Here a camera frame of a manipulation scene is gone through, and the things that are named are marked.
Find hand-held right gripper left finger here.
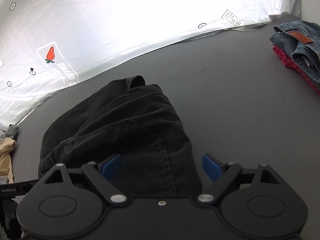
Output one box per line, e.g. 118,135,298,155
26,154,127,204

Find red garment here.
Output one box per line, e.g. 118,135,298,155
272,44,320,90

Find dark patterned cloth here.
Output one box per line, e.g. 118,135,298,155
0,199,23,240

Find beige garment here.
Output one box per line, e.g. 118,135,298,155
0,137,17,183

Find grey garment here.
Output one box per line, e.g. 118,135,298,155
0,124,20,142

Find folded blue jeans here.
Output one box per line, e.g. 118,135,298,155
269,21,320,84

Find black cargo pants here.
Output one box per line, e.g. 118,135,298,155
38,75,202,197

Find white printed curtain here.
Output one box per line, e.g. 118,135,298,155
0,0,303,130

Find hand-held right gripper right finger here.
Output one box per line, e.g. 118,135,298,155
196,153,292,204

